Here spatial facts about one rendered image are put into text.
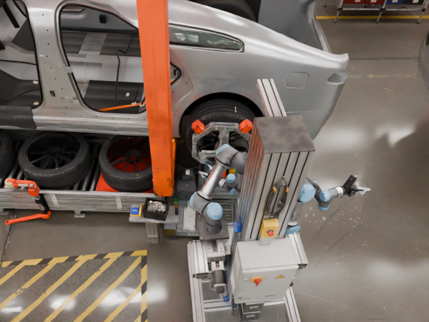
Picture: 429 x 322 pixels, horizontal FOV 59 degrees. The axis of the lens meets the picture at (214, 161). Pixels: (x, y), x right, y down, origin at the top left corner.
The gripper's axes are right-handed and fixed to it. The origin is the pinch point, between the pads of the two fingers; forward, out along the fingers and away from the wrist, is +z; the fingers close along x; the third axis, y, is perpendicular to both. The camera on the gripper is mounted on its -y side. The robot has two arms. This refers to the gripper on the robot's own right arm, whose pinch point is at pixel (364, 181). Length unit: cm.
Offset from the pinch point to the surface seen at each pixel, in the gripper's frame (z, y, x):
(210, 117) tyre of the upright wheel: -77, -5, -107
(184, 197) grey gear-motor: -104, 80, -105
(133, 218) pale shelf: -156, 68, -85
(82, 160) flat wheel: -187, 53, -162
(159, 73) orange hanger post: -124, -71, -75
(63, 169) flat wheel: -205, 53, -155
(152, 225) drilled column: -141, 82, -83
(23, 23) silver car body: -216, -18, -345
